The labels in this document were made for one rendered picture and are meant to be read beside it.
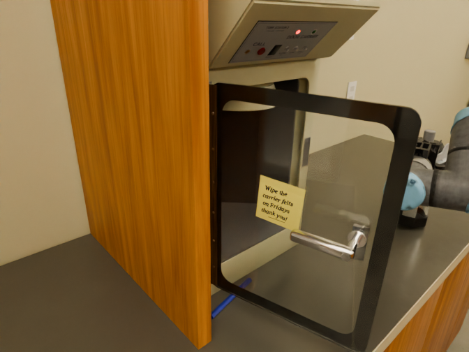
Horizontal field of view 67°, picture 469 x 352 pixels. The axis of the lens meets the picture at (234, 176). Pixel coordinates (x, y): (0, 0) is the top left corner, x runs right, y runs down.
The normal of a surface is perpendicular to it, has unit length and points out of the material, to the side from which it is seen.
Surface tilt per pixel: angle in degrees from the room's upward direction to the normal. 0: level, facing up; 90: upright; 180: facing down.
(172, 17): 90
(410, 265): 0
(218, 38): 90
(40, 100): 90
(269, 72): 90
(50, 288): 0
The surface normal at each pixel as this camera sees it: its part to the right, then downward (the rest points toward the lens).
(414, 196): -0.56, 0.32
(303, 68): 0.67, 0.32
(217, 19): -0.74, 0.26
